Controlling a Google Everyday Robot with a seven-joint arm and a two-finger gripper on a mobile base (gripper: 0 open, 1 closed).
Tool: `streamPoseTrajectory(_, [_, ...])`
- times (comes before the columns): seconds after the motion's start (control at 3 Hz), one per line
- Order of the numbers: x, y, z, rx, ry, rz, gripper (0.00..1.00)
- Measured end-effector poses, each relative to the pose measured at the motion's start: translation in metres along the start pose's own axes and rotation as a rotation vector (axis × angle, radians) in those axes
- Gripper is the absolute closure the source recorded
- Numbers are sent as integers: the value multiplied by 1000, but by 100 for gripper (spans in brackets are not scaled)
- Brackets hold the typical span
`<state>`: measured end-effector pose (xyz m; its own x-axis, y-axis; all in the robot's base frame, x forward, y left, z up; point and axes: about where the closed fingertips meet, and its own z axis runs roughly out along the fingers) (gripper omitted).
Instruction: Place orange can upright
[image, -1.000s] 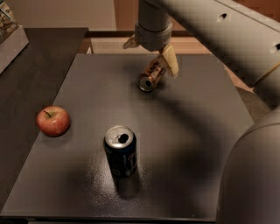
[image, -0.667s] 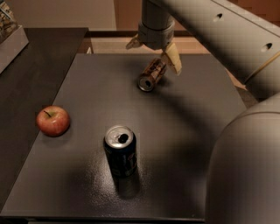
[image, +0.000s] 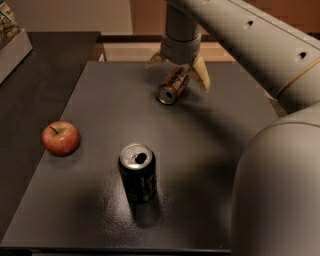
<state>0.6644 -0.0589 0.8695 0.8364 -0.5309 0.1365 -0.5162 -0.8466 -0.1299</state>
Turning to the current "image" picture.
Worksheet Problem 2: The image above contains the dark blue soda can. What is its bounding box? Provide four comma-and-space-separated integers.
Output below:
118, 143, 157, 203

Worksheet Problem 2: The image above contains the snack bag in box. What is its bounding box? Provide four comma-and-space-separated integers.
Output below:
0, 0, 20, 49

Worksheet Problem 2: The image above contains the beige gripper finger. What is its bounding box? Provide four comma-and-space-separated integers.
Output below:
189, 55, 211, 92
145, 51, 167, 69

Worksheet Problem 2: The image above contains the orange soda can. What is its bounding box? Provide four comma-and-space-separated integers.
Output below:
157, 67, 190, 105

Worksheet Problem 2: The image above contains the white box on counter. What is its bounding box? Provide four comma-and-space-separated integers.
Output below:
0, 29, 33, 84

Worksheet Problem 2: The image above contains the dark side counter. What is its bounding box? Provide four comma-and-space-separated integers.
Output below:
0, 32, 101, 241

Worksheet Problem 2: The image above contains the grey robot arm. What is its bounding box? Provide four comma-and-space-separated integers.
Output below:
150, 0, 320, 256

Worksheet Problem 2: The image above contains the red apple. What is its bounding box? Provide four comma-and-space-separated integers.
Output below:
41, 121, 80, 156

